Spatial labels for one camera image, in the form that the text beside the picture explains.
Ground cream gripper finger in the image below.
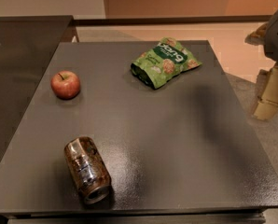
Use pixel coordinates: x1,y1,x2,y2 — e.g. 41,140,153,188
244,23,268,46
252,62,278,120

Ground orange soda can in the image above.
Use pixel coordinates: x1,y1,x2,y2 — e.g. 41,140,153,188
64,136,111,204

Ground green snack bag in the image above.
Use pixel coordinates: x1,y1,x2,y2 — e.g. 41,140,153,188
131,37,202,90

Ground red apple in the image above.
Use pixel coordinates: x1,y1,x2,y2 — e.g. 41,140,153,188
50,70,81,100

